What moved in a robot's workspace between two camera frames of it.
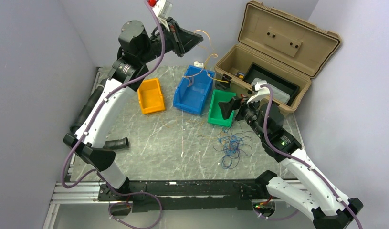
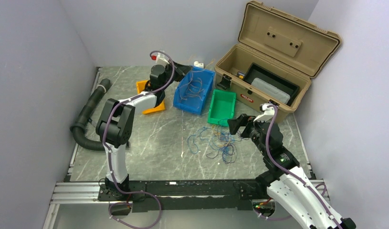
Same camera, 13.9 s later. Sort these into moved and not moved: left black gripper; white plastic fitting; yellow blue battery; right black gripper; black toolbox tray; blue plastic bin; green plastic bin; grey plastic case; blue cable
Moved: right black gripper; blue cable; left black gripper
Not moved: grey plastic case; yellow blue battery; blue plastic bin; white plastic fitting; black toolbox tray; green plastic bin
